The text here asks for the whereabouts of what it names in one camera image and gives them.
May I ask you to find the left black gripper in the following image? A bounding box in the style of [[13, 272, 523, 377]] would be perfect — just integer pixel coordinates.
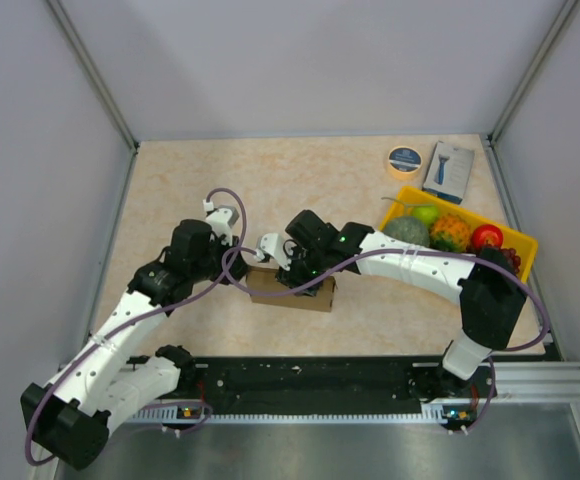
[[190, 232, 250, 285]]

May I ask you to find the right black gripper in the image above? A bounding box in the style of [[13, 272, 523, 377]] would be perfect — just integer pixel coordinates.
[[276, 245, 329, 297]]

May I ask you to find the brown cardboard box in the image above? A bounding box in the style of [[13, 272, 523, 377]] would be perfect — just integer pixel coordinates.
[[244, 264, 337, 314]]

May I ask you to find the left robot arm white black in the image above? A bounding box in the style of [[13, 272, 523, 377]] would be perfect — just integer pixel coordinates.
[[20, 207, 247, 470]]

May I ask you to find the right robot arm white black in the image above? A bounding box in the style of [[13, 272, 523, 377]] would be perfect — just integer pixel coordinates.
[[259, 210, 527, 396]]

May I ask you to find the blue razor retail box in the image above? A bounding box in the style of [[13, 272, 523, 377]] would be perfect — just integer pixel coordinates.
[[422, 141, 475, 205]]

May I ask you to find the green round melon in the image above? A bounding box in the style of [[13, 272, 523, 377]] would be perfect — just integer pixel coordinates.
[[383, 216, 430, 247]]

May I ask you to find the yellow plastic bin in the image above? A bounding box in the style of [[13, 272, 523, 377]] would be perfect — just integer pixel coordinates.
[[379, 186, 538, 282]]

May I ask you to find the green apple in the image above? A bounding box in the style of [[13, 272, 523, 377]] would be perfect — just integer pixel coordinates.
[[410, 204, 440, 228]]

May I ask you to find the yellow masking tape roll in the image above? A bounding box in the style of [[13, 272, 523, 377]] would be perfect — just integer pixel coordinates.
[[386, 146, 422, 180]]

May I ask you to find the toy pineapple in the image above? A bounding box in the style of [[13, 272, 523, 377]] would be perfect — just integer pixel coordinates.
[[429, 214, 472, 253]]

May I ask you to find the red tomato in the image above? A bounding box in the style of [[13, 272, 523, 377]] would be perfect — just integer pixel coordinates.
[[471, 224, 504, 249]]

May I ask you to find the purple grapes bunch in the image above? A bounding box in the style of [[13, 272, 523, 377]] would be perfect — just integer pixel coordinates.
[[500, 248, 521, 275]]

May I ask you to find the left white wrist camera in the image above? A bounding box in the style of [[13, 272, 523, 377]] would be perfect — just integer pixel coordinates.
[[202, 200, 240, 247]]

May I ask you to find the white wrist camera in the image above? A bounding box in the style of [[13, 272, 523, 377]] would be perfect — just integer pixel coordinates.
[[254, 233, 291, 271], [202, 200, 240, 247]]

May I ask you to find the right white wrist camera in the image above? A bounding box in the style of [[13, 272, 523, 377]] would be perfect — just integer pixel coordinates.
[[254, 233, 291, 271]]

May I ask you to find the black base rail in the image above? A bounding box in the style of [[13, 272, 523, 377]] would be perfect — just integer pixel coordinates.
[[138, 355, 496, 416]]

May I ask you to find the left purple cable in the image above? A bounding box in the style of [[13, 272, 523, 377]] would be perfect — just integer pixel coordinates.
[[23, 187, 249, 467]]

